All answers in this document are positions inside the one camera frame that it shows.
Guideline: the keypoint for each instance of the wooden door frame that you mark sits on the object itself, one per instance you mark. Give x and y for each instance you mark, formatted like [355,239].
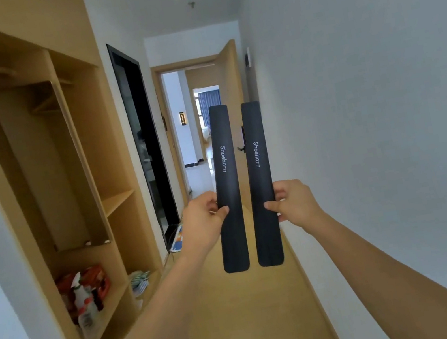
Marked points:
[171,142]

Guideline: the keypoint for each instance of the black framed glass door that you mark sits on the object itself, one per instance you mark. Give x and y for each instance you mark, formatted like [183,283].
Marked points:
[146,124]

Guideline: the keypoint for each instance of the person's right hand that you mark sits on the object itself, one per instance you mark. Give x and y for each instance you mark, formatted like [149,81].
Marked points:
[301,205]

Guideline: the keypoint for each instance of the wooden door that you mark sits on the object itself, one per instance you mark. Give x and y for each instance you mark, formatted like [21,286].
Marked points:
[231,79]

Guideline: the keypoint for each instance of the person's right forearm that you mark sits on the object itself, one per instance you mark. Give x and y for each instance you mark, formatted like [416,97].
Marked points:
[399,287]

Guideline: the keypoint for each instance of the orange lit wall sign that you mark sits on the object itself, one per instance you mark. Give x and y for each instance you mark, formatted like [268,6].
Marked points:
[182,118]

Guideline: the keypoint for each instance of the wooden clothes hanger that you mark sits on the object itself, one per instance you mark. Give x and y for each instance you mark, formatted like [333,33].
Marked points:
[46,105]

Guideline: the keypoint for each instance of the blue floor mat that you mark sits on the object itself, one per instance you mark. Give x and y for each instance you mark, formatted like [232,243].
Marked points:
[177,240]

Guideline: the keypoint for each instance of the striped folded cloths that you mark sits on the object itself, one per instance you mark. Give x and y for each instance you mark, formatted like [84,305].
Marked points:
[139,280]

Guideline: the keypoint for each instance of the distant blue curtain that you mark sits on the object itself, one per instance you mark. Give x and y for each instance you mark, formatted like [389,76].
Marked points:
[209,98]

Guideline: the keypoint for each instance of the red box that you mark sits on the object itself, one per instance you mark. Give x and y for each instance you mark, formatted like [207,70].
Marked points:
[98,280]

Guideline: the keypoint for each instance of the white wall box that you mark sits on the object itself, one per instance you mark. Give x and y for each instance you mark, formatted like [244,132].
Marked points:
[248,58]

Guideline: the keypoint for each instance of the person's left hand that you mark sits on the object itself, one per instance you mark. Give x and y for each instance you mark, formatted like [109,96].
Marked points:
[199,227]

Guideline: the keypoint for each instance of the small dark bottle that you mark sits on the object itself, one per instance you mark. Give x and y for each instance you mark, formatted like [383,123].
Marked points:
[98,300]

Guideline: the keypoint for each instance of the long black shoe spoon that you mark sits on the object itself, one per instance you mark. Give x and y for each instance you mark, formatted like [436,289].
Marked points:
[235,247]
[269,245]

